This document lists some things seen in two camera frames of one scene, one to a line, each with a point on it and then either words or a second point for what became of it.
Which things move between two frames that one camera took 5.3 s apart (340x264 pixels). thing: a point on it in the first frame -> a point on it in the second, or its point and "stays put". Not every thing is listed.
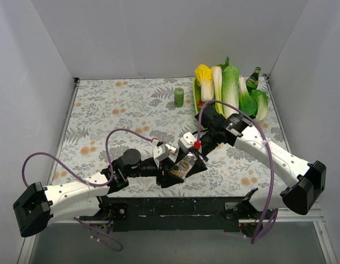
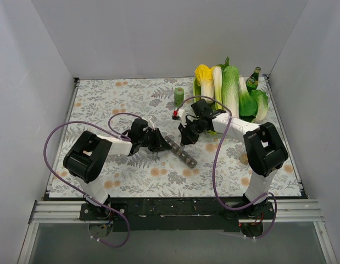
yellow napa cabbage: [204, 77] stays put
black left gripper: [162, 172] -> [154, 139]
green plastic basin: [197, 95] stays put
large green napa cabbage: [230, 87] stays put
